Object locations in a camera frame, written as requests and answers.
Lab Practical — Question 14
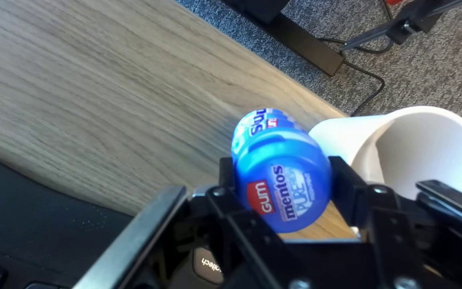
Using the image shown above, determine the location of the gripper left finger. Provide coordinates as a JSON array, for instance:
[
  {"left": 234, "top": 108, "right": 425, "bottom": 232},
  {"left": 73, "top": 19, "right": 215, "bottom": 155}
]
[{"left": 73, "top": 157, "right": 284, "bottom": 289}]

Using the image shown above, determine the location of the blue gum bottle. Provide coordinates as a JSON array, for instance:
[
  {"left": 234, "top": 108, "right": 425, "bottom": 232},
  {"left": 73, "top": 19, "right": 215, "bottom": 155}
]
[{"left": 231, "top": 108, "right": 332, "bottom": 234}]

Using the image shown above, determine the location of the black keyboard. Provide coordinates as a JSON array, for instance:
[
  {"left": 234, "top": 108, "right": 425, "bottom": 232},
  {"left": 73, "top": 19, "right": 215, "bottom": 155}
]
[{"left": 0, "top": 148, "right": 225, "bottom": 289}]

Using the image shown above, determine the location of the black cable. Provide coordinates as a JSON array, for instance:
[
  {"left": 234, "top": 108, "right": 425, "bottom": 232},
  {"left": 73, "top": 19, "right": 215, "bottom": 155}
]
[
  {"left": 318, "top": 37, "right": 395, "bottom": 55},
  {"left": 342, "top": 60, "right": 386, "bottom": 117}
]

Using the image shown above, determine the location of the black table foot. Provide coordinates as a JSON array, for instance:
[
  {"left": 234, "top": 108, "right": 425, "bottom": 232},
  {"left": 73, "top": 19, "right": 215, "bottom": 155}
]
[{"left": 221, "top": 0, "right": 346, "bottom": 77}]

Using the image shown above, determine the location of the white paper cup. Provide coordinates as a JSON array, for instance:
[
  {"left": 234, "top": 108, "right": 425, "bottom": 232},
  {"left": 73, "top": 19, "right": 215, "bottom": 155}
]
[{"left": 308, "top": 106, "right": 462, "bottom": 203}]

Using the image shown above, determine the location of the stand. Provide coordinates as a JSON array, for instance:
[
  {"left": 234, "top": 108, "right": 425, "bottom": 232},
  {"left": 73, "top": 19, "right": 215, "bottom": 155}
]
[{"left": 342, "top": 0, "right": 462, "bottom": 51}]

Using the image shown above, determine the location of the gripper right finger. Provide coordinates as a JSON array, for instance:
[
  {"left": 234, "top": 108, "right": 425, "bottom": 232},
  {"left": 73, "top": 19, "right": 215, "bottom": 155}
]
[{"left": 329, "top": 157, "right": 462, "bottom": 289}]

